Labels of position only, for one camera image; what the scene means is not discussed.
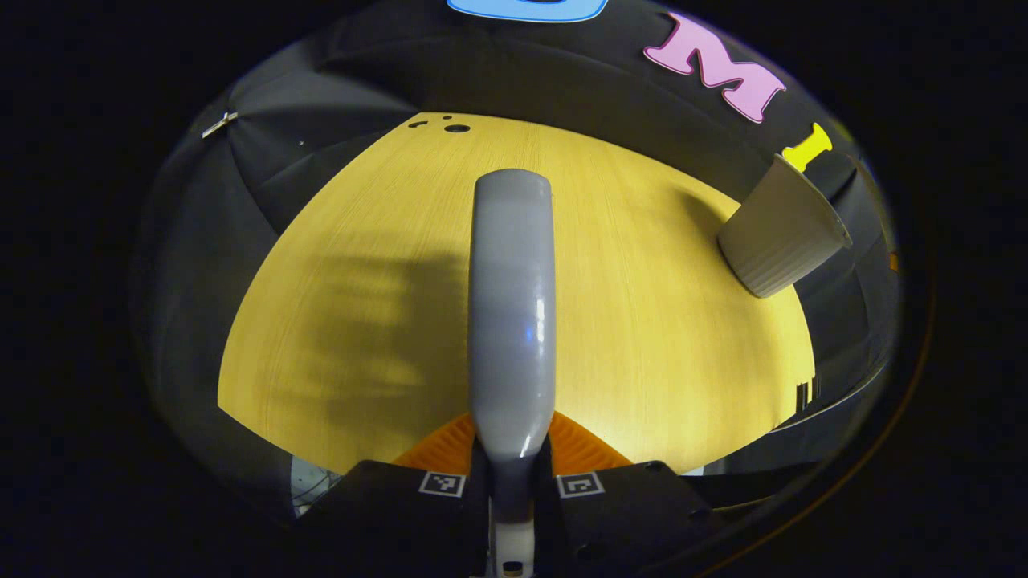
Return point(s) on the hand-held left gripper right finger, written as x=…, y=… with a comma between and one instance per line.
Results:
x=626, y=510

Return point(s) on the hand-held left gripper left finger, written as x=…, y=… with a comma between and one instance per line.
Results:
x=401, y=510

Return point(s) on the small grey broom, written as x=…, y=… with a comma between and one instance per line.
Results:
x=512, y=321

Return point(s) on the white ribbed garbage bin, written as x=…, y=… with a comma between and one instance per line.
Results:
x=779, y=233

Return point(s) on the white clip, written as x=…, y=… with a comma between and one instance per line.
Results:
x=218, y=124

